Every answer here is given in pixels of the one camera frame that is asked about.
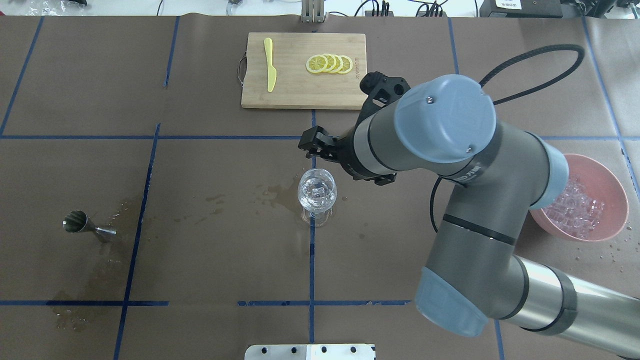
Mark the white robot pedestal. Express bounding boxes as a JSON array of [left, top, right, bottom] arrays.
[[244, 343, 377, 360]]

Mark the crumpled clear plastic bag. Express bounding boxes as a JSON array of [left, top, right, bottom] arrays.
[[25, 0, 88, 16]]

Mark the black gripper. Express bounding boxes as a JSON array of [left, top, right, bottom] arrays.
[[298, 126, 397, 186]]

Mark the bamboo cutting board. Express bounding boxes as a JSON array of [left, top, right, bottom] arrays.
[[241, 32, 368, 110]]

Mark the clear ice cubes pile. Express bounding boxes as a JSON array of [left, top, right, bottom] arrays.
[[542, 175, 606, 240]]

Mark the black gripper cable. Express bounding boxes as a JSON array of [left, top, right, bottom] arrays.
[[429, 44, 586, 236]]

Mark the clear wine glass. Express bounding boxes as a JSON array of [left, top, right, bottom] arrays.
[[297, 168, 338, 228]]

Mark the single clear ice cube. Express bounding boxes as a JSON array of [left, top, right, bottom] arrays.
[[310, 182, 328, 199]]

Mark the yellow plastic knife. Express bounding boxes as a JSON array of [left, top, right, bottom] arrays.
[[263, 38, 278, 92]]

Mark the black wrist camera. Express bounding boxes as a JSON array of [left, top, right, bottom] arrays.
[[356, 71, 411, 125]]

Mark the black box device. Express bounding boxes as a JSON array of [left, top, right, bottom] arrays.
[[478, 0, 563, 19]]

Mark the steel jigger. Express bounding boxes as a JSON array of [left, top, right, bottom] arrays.
[[62, 209, 118, 243]]

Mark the pink bowl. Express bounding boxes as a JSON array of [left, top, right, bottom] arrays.
[[529, 153, 629, 243]]

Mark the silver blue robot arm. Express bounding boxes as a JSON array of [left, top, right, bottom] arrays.
[[298, 72, 640, 360]]

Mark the aluminium frame post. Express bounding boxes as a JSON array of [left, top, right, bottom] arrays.
[[301, 0, 327, 24]]

